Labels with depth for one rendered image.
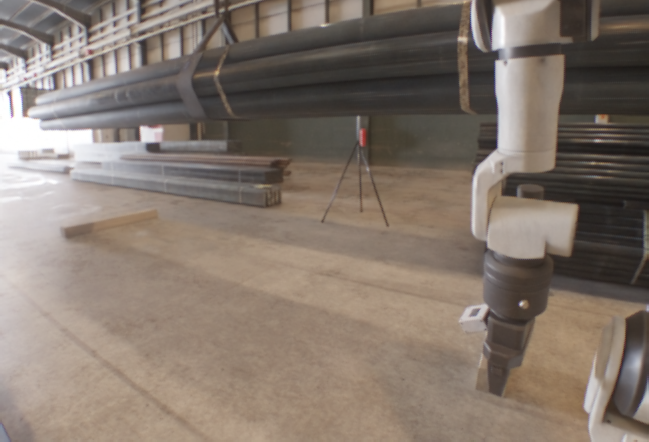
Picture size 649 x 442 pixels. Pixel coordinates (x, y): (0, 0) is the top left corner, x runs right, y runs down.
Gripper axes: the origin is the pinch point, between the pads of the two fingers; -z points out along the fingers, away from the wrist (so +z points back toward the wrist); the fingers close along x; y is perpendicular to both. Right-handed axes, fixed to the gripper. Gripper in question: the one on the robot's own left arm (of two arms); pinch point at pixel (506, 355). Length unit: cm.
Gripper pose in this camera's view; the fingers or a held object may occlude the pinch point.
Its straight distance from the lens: 62.4
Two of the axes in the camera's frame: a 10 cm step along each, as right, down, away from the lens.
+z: -1.3, -9.4, -3.3
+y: -7.5, -1.2, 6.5
